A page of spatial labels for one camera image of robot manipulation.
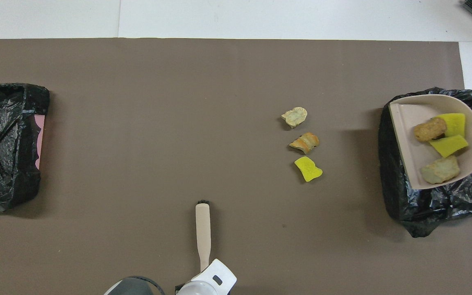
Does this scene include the pale bread piece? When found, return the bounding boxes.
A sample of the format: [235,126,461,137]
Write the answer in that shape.
[281,107,308,129]

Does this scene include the striped croissant piece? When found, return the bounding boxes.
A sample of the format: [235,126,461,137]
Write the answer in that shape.
[420,155,461,185]
[288,132,320,154]

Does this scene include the yellow sponge piece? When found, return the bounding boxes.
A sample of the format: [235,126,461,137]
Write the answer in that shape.
[436,113,466,138]
[429,135,469,159]
[294,156,323,182]

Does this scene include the beige hand brush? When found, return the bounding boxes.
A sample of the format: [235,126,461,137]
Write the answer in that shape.
[195,200,211,274]

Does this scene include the beige plastic dustpan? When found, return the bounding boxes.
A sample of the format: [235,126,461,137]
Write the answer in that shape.
[388,94,472,190]

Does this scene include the brown nugget piece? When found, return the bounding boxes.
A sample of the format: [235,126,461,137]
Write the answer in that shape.
[413,118,447,143]

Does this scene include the black bag lined pink bin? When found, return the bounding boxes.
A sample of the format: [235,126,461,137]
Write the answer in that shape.
[0,83,50,212]

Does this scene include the brown table mat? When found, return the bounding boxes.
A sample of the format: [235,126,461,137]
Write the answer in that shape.
[0,38,472,295]

